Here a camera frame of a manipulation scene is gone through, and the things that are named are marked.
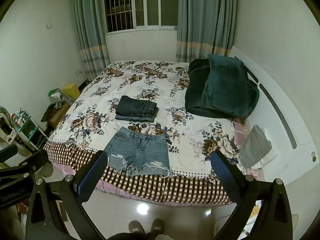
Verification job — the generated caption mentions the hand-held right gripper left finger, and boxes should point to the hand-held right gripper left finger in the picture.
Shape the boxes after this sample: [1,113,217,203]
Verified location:
[25,151,108,240]

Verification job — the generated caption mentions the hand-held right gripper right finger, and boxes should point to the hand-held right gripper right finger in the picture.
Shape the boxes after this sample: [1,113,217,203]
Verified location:
[211,151,293,240]

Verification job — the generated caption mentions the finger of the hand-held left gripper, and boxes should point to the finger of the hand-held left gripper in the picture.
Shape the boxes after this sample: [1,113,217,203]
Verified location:
[0,149,50,180]
[0,144,18,163]

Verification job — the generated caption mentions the light blue denim shorts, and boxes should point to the light blue denim shorts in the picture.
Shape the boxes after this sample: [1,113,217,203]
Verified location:
[103,127,173,178]

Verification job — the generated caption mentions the green and white shelf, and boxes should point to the green and white shelf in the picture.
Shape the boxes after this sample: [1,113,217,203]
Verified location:
[11,107,48,152]

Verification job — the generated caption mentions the grey folded cloth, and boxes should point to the grey folded cloth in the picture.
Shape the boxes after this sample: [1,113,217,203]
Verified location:
[239,124,272,168]

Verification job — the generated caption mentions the brown cardboard box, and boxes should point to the brown cardboard box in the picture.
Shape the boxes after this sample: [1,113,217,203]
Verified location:
[49,104,71,128]

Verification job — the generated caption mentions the yellow floor item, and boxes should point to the yellow floor item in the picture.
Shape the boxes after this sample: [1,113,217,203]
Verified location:
[249,204,261,217]

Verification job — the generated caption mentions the folded blue jeans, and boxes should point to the folded blue jeans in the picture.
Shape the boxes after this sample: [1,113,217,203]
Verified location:
[115,112,155,123]

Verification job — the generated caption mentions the person's left shoe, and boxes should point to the person's left shoe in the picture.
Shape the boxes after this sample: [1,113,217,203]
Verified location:
[128,220,145,234]

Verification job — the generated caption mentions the person's shoe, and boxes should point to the person's shoe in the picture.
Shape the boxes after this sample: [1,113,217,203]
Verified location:
[128,220,145,234]
[150,218,165,233]

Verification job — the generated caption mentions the green plastic bag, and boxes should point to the green plastic bag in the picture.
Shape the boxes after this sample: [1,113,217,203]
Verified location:
[48,88,68,105]

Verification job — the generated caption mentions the person's legs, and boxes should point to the person's legs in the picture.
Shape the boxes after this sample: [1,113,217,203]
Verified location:
[107,231,175,240]

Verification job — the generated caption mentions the yellow box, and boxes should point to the yellow box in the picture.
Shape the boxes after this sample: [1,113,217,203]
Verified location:
[62,82,81,100]

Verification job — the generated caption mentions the dark green blanket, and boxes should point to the dark green blanket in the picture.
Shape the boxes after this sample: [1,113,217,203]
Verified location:
[184,54,260,118]

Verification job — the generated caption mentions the folded dark grey jeans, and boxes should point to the folded dark grey jeans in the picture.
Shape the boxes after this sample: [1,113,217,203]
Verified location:
[117,95,158,117]

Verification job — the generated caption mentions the person's right shoe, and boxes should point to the person's right shoe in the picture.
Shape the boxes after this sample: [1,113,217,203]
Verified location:
[150,218,165,233]

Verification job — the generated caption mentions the white headboard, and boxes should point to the white headboard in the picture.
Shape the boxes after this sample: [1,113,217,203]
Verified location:
[229,45,320,188]

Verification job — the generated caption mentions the bed with floral sheet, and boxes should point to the bed with floral sheet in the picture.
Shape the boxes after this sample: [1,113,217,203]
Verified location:
[42,60,265,205]

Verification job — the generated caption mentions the grey-green striped curtain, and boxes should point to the grey-green striped curtain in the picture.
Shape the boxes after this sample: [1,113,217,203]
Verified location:
[69,0,111,82]
[176,0,238,63]

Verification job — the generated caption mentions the window with metal grille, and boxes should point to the window with metal grille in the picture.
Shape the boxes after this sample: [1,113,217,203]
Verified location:
[101,0,179,34]

